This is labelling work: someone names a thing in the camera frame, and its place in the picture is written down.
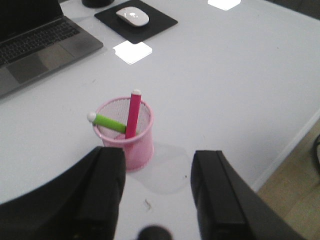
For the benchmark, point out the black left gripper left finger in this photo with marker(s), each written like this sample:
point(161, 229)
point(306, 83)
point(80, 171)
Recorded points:
point(80, 204)

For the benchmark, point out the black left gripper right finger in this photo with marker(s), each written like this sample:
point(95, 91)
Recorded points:
point(227, 208)

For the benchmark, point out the green marker pen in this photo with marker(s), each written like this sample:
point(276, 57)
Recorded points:
point(101, 120)

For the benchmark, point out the pink marker pen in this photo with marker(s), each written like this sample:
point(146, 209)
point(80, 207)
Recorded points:
point(133, 113)

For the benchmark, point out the pink mesh pen holder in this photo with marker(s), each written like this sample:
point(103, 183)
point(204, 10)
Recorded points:
point(138, 150)

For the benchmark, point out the grey open laptop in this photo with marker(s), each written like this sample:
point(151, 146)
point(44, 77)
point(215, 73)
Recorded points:
point(36, 39)

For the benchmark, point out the white computer mouse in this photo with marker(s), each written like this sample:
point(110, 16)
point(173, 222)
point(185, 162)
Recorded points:
point(133, 16)

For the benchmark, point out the black mouse pad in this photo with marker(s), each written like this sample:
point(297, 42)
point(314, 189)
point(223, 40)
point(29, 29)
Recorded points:
point(158, 21)

